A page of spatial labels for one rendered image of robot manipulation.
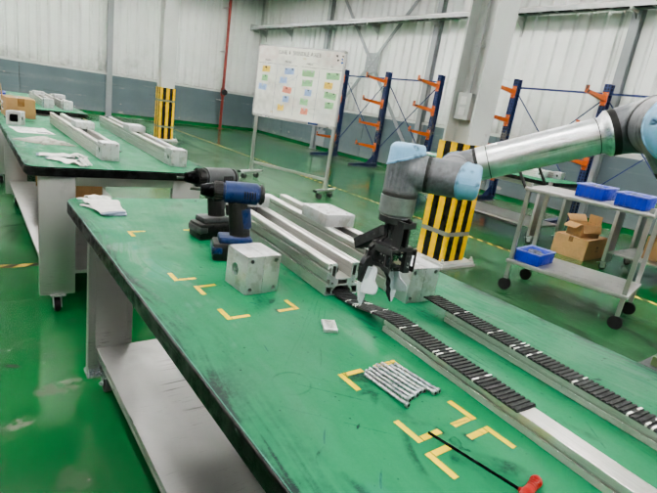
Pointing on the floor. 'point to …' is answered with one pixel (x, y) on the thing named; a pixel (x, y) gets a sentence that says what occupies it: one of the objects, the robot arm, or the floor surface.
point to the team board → (298, 94)
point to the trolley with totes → (597, 196)
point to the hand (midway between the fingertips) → (373, 297)
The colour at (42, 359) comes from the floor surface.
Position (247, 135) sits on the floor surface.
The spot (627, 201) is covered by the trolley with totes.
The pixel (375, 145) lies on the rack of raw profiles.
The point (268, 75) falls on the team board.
